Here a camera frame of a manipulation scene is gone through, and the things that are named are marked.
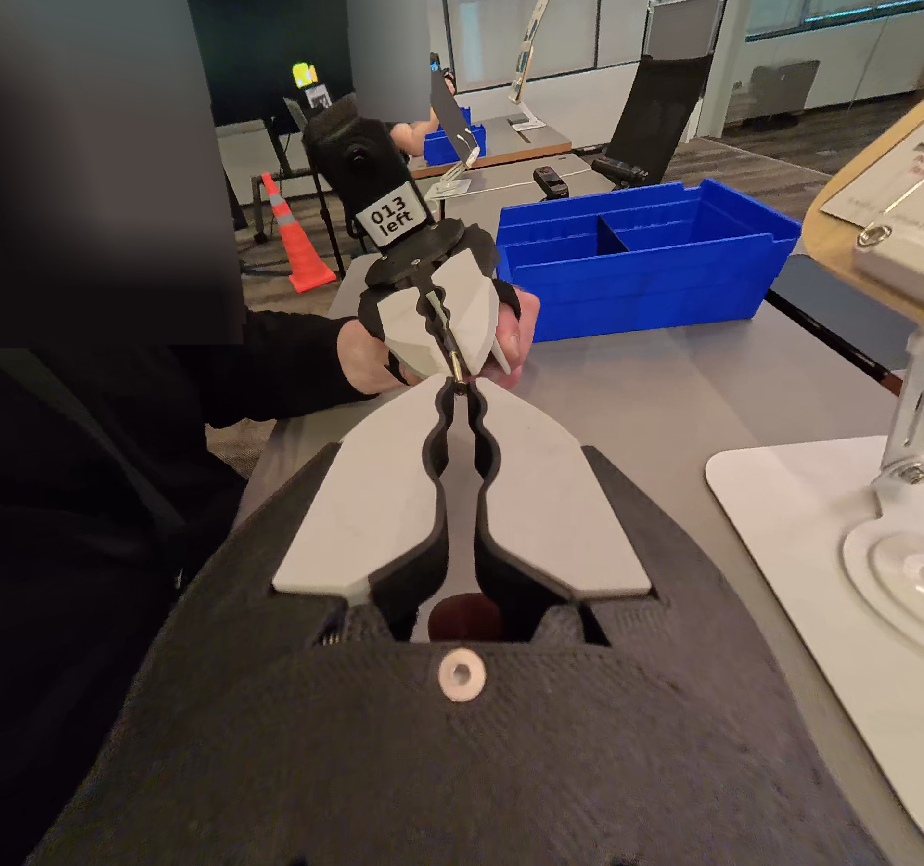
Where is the orange traffic cone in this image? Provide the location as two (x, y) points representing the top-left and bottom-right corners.
(260, 173), (338, 294)

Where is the blue plastic bin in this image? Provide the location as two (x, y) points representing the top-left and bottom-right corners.
(496, 178), (804, 343)

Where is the wooden board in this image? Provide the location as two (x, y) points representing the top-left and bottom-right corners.
(803, 97), (924, 325)

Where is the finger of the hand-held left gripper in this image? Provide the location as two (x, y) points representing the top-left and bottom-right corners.
(375, 287), (463, 379)
(433, 248), (498, 376)

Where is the metal bolt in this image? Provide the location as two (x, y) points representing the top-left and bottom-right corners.
(422, 292), (472, 382)

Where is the person's left forearm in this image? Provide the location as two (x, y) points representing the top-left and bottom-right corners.
(205, 310), (362, 427)

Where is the person's black clothing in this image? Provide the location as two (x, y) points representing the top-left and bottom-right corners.
(0, 346), (250, 866)

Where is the white plastic block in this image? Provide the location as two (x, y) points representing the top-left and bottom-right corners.
(852, 220), (924, 304)

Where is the small blue bin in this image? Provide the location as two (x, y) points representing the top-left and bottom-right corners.
(423, 108), (487, 167)

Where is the grey cabinet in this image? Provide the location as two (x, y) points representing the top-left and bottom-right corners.
(747, 59), (821, 116)

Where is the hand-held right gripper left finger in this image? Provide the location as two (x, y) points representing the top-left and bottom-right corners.
(271, 374), (452, 642)

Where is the person's left hand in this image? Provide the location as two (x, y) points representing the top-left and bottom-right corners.
(337, 292), (541, 398)

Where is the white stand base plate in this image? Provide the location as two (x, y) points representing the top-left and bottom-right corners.
(705, 435), (924, 809)

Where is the white cable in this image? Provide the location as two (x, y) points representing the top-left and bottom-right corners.
(462, 167), (593, 195)

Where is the wooden table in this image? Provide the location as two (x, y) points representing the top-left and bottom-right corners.
(408, 115), (573, 181)

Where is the tilted display stand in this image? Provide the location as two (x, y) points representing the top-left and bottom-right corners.
(507, 0), (557, 132)

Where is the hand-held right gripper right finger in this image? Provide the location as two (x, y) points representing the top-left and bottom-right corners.
(465, 377), (654, 642)

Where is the black tilted panel stand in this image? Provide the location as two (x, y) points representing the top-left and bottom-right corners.
(424, 72), (486, 201)

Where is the black office chair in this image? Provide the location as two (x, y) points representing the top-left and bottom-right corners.
(592, 0), (732, 192)

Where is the black screen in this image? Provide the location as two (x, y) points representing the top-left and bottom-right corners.
(173, 0), (362, 129)

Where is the frosted glass partition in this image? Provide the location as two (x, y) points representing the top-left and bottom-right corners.
(440, 0), (723, 90)

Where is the printed paper sheet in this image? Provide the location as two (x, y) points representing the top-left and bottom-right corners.
(819, 137), (924, 232)

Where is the grey table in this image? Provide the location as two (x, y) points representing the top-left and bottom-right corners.
(426, 153), (615, 232)

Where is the grey desk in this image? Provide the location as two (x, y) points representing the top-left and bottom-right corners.
(231, 252), (924, 866)

